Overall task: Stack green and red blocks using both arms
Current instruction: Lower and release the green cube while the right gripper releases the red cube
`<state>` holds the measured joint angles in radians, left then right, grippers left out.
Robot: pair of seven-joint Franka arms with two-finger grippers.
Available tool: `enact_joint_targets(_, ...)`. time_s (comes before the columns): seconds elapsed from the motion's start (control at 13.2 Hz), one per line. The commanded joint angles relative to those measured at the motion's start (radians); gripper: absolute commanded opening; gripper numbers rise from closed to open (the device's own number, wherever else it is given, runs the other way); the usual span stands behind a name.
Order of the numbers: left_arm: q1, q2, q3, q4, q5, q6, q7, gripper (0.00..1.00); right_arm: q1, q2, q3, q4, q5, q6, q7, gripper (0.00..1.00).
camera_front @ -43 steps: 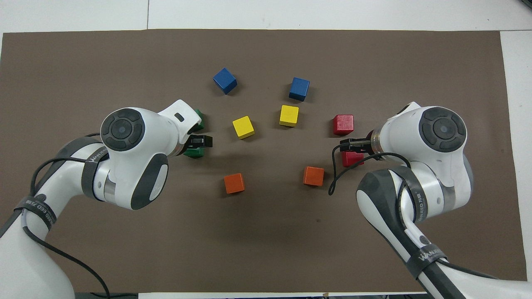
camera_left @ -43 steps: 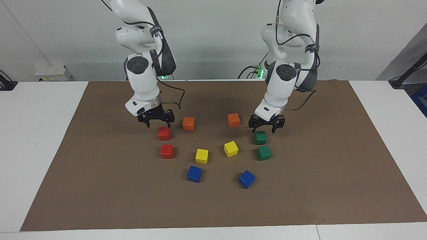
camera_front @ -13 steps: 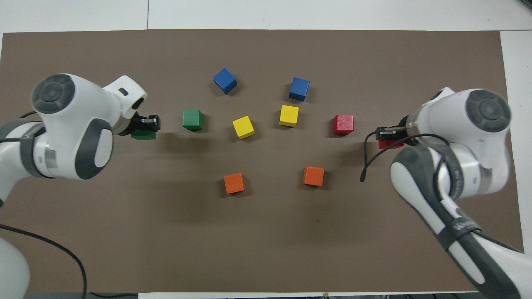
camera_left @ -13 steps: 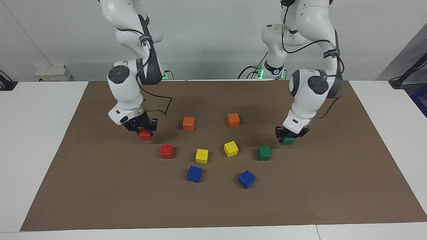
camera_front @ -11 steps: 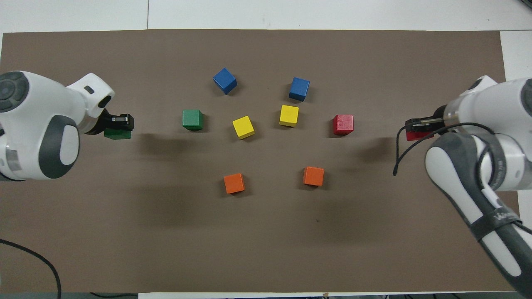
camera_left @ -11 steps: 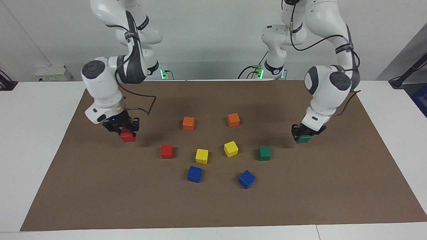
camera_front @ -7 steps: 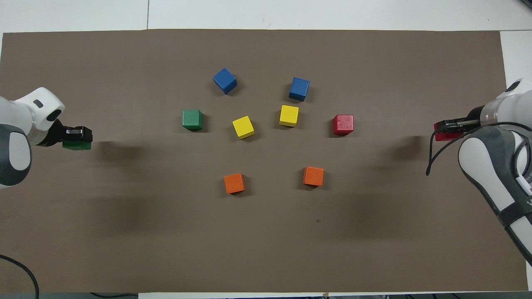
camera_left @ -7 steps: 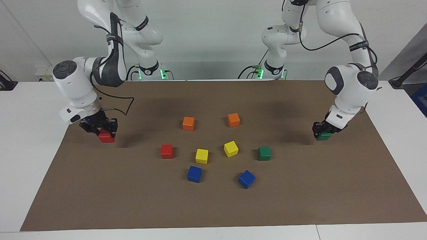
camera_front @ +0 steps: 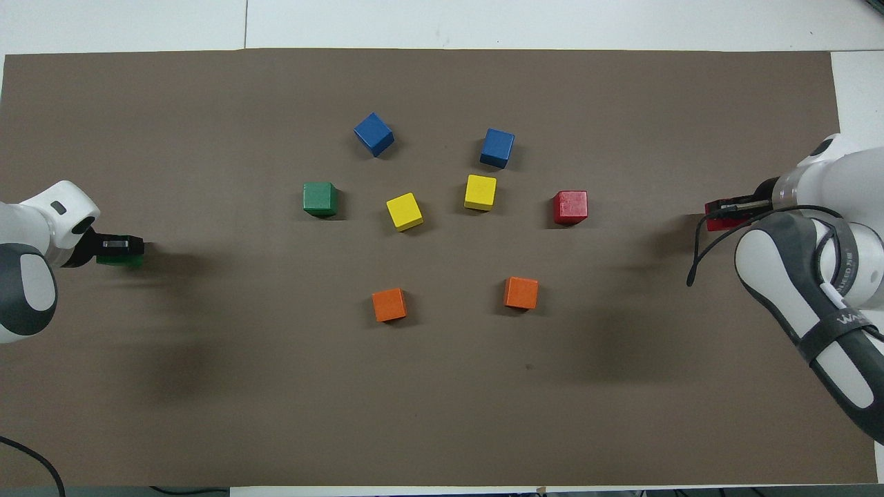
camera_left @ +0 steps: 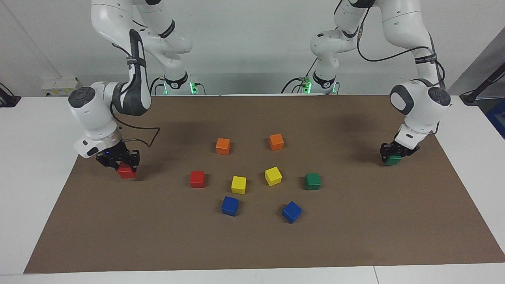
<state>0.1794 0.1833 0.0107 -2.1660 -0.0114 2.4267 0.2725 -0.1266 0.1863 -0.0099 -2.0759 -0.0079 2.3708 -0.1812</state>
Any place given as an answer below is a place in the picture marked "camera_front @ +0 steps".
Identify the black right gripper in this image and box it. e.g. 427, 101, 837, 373
706, 178, 781, 216

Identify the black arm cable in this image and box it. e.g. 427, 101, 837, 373
0, 436, 66, 497
686, 205, 847, 287

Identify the brown table mat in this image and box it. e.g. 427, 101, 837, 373
0, 48, 879, 487

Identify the orange wooden cube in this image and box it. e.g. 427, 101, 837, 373
372, 287, 407, 323
503, 276, 539, 311

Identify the red wooden cube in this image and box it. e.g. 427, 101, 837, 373
552, 191, 589, 226
706, 204, 750, 232

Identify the blue wooden cube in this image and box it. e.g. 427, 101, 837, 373
354, 113, 396, 158
480, 128, 516, 170

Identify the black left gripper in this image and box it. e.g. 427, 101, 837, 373
69, 230, 145, 269

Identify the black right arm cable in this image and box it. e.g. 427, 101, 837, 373
686, 205, 847, 287

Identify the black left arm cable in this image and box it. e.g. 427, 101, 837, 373
0, 436, 66, 497

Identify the yellow wooden cube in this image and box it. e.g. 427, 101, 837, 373
385, 193, 424, 232
464, 174, 498, 212

